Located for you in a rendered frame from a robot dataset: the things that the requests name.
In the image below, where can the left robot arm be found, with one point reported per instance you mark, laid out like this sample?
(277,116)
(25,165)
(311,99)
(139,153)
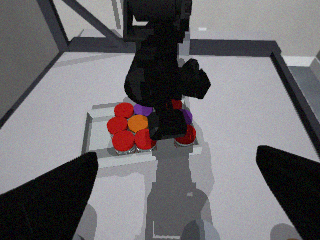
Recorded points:
(149,79)

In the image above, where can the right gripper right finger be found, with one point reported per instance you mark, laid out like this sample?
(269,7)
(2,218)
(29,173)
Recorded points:
(295,183)

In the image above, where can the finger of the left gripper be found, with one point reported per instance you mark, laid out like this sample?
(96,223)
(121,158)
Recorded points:
(157,108)

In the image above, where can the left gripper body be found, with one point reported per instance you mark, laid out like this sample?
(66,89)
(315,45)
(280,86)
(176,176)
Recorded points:
(167,124)

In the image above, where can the orange jar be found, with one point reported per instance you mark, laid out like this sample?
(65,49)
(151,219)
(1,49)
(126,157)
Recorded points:
(137,123)

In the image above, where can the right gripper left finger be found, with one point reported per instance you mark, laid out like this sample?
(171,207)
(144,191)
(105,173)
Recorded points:
(51,206)

